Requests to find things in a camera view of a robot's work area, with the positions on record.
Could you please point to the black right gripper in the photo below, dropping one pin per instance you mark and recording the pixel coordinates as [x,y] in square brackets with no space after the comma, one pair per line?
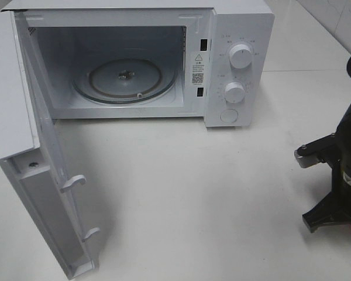
[334,208]

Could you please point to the round white door button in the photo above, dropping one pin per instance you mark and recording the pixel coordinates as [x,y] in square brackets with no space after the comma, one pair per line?
[229,116]

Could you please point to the white microwave door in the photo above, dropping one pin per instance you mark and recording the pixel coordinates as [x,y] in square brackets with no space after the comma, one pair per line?
[30,153]

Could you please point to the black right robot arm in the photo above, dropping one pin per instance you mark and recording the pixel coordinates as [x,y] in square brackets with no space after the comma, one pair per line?
[343,136]

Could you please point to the lower white timer knob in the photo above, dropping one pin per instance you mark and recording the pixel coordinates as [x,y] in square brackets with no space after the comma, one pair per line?
[234,92]

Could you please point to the upper white power knob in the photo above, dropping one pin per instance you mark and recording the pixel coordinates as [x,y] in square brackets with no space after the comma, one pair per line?
[240,55]

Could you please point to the white microwave oven body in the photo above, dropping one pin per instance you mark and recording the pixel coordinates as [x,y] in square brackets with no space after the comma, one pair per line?
[194,36]

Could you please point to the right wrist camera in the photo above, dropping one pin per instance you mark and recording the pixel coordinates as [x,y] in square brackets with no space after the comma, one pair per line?
[323,150]

